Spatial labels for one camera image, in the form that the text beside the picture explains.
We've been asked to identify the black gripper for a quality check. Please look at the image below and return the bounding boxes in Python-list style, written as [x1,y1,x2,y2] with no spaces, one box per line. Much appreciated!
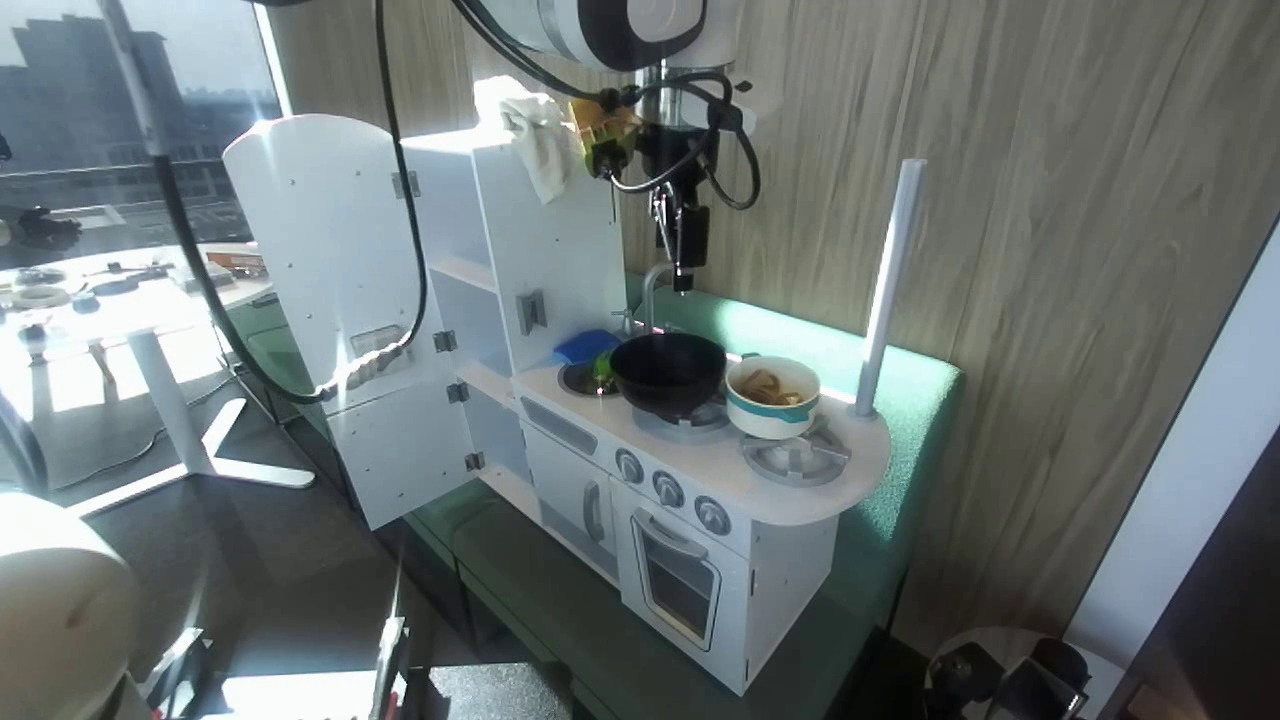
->
[649,181,706,295]

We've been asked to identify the white bowl with teal stripe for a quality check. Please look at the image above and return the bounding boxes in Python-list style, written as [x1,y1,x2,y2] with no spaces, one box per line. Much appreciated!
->
[722,355,819,440]

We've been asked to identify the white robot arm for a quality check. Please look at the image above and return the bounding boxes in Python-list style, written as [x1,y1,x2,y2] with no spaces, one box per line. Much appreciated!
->
[453,0,762,291]

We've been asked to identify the blue item beside sink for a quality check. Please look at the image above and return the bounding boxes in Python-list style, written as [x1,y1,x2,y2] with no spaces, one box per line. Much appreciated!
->
[552,329,618,364]

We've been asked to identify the green item in sink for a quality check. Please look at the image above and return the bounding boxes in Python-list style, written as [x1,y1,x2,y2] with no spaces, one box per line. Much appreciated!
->
[589,355,614,388]

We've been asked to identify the silver toy faucet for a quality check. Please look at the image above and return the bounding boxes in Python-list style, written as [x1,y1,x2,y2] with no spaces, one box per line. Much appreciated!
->
[639,265,675,332]

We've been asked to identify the black pan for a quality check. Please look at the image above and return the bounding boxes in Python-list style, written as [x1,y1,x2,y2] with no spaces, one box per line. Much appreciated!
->
[611,332,727,421]

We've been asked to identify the white cloth on fridge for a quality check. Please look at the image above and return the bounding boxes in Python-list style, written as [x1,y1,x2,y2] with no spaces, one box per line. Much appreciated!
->
[473,76,589,203]

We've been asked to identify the white toy kitchen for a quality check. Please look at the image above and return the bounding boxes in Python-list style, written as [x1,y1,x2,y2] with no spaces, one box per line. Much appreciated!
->
[408,127,888,694]

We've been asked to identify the white toy fridge door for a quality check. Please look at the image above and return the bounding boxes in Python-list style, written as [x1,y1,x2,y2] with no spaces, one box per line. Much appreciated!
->
[222,112,462,530]

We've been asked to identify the white desk with legs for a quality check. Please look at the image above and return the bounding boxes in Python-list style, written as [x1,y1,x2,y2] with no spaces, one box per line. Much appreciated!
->
[4,249,312,515]

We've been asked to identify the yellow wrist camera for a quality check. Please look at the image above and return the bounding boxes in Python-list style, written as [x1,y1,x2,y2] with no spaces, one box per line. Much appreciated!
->
[569,101,639,175]

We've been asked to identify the white upright post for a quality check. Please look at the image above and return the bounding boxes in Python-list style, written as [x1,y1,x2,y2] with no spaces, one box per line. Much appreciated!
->
[854,159,929,416]

